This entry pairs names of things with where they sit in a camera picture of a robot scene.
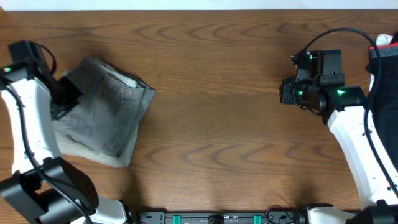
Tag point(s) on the grey shorts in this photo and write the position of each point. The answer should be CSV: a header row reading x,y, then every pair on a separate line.
x,y
93,65

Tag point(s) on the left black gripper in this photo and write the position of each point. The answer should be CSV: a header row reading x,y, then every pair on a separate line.
x,y
77,94

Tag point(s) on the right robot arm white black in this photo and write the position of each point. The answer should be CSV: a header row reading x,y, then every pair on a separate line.
x,y
342,109

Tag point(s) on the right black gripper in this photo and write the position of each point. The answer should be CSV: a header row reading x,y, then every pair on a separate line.
x,y
285,89

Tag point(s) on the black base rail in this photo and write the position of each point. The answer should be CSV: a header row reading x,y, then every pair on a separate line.
x,y
270,217

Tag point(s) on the khaki shorts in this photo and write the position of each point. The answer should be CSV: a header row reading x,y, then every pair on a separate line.
x,y
99,155

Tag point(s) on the dark clothes pile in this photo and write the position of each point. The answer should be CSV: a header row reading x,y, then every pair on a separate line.
x,y
385,101

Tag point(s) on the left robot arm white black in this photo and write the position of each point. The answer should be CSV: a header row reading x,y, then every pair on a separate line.
x,y
44,187

